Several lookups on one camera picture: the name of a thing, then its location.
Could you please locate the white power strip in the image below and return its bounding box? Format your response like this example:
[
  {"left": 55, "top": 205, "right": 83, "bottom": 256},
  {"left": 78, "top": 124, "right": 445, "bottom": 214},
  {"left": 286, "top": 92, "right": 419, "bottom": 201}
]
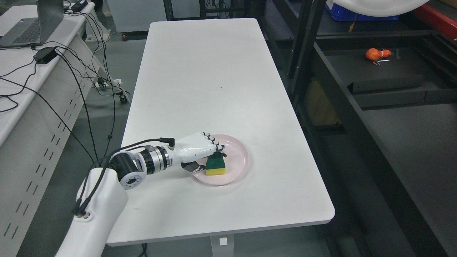
[{"left": 93, "top": 79, "right": 123, "bottom": 90}]

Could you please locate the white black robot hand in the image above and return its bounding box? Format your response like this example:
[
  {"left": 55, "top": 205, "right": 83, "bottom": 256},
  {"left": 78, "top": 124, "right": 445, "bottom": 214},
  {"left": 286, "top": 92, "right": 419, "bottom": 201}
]
[{"left": 166, "top": 132, "right": 224, "bottom": 167}]

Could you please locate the green yellow sponge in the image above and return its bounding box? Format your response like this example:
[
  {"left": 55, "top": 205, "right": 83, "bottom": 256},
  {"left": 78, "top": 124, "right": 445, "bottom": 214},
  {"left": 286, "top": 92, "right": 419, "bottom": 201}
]
[{"left": 205, "top": 152, "right": 227, "bottom": 176}]

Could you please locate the black power brick far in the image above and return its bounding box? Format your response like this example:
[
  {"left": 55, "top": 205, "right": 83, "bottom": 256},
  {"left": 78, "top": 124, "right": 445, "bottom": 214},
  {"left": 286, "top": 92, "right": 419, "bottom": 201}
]
[{"left": 71, "top": 0, "right": 88, "bottom": 13}]

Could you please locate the white round lamp shade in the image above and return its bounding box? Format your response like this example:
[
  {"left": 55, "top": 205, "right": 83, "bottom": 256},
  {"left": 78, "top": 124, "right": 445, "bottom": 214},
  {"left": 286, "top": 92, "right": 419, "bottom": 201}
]
[{"left": 326, "top": 0, "right": 428, "bottom": 17}]

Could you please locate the orange toy on shelf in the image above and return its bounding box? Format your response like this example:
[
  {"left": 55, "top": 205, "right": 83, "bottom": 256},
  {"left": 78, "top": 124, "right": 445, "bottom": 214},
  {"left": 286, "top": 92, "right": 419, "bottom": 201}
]
[{"left": 365, "top": 48, "right": 391, "bottom": 61}]

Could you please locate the white side desk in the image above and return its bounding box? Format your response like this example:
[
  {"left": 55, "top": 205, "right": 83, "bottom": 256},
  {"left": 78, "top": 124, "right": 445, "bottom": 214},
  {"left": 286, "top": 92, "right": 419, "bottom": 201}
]
[{"left": 0, "top": 15, "right": 104, "bottom": 257}]

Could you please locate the pink round plate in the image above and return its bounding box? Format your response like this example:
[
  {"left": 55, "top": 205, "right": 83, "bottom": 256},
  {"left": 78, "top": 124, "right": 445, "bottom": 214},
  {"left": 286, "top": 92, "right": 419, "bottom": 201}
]
[{"left": 193, "top": 134, "right": 249, "bottom": 186}]

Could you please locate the grey laptop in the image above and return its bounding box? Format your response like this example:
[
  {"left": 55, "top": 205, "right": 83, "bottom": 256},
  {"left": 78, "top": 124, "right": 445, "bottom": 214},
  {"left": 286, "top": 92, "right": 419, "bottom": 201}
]
[{"left": 0, "top": 0, "right": 64, "bottom": 49}]

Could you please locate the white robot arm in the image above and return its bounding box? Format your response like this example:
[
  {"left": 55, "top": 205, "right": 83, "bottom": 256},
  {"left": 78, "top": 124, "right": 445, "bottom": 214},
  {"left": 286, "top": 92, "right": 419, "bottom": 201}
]
[{"left": 56, "top": 138, "right": 175, "bottom": 257}]

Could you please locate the black power adapter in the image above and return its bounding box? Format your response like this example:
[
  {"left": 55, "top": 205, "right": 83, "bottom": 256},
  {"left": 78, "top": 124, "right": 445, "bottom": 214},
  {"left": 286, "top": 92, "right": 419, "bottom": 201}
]
[{"left": 33, "top": 47, "right": 58, "bottom": 65}]

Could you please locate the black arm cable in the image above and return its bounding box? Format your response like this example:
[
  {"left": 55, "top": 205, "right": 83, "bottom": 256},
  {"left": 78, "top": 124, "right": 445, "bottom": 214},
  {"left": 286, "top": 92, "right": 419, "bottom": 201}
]
[{"left": 71, "top": 137, "right": 175, "bottom": 217}]

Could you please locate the dark metal shelf rack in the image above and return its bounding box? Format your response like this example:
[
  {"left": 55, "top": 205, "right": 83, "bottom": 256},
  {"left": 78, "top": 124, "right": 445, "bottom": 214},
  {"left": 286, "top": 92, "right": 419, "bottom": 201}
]
[{"left": 245, "top": 0, "right": 456, "bottom": 257}]

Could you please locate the white table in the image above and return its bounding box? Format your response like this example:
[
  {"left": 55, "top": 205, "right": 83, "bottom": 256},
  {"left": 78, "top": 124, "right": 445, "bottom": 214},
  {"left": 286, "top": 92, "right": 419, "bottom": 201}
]
[{"left": 107, "top": 18, "right": 336, "bottom": 246}]

